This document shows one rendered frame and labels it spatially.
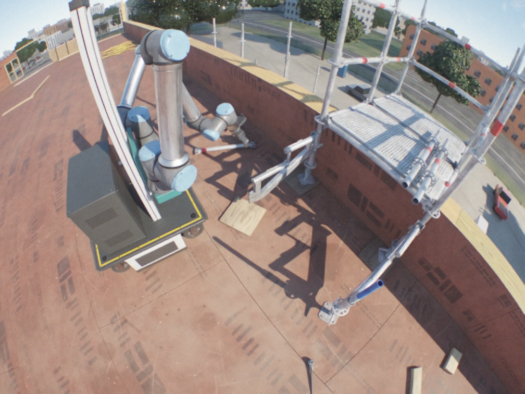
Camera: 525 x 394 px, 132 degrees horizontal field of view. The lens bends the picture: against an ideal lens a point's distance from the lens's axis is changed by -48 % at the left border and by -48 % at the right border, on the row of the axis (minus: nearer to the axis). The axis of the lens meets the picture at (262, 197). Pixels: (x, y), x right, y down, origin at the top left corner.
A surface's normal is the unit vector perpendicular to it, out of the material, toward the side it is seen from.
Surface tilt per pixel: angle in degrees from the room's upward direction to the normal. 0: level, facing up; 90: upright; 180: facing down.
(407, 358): 0
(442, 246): 90
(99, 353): 0
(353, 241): 0
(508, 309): 90
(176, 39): 83
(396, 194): 90
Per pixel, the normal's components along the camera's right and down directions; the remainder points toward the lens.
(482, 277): -0.80, 0.44
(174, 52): 0.85, 0.36
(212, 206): 0.05, -0.61
